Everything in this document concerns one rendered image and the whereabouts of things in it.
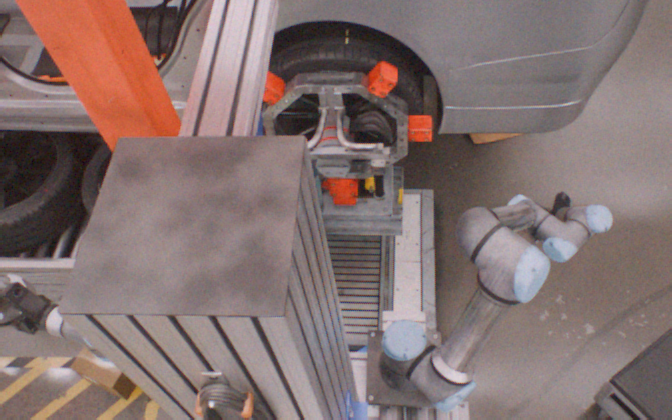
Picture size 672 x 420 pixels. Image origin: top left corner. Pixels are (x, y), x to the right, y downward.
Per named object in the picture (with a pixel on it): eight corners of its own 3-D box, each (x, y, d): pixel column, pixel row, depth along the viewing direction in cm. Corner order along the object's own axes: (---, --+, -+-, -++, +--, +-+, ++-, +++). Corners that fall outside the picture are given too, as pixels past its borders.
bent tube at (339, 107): (384, 112, 220) (383, 91, 211) (382, 154, 209) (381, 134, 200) (335, 112, 222) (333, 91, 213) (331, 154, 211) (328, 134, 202)
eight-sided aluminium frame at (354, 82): (407, 167, 255) (408, 70, 210) (407, 179, 251) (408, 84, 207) (279, 166, 261) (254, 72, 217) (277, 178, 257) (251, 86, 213)
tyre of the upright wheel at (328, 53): (458, 63, 240) (313, -22, 213) (460, 108, 226) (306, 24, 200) (362, 148, 287) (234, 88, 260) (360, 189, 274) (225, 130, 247)
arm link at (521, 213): (427, 237, 147) (506, 218, 185) (463, 265, 141) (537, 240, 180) (451, 197, 142) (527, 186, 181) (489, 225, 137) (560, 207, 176)
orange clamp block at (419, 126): (407, 127, 236) (431, 127, 235) (407, 142, 232) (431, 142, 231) (407, 114, 230) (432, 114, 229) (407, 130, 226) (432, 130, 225)
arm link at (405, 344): (403, 325, 179) (403, 306, 168) (438, 358, 173) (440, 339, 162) (374, 354, 175) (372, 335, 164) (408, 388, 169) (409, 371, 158)
